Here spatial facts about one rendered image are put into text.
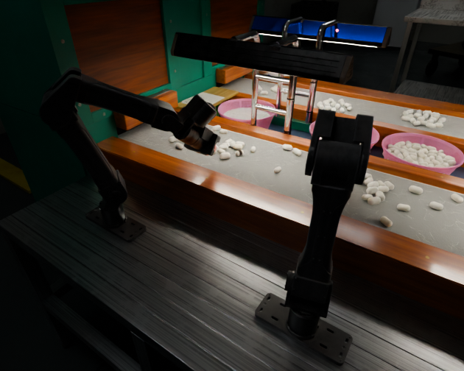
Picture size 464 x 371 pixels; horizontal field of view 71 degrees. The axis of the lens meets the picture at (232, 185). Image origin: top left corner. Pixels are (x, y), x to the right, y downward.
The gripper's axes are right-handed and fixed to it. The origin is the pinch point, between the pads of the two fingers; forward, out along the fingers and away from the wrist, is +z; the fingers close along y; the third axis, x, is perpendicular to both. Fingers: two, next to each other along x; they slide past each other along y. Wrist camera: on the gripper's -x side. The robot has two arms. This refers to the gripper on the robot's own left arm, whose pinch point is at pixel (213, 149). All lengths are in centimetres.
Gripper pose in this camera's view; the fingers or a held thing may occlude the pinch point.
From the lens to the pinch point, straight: 107.0
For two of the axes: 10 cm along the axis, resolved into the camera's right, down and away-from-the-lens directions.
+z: 4.0, 1.7, 9.0
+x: -3.5, 9.4, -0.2
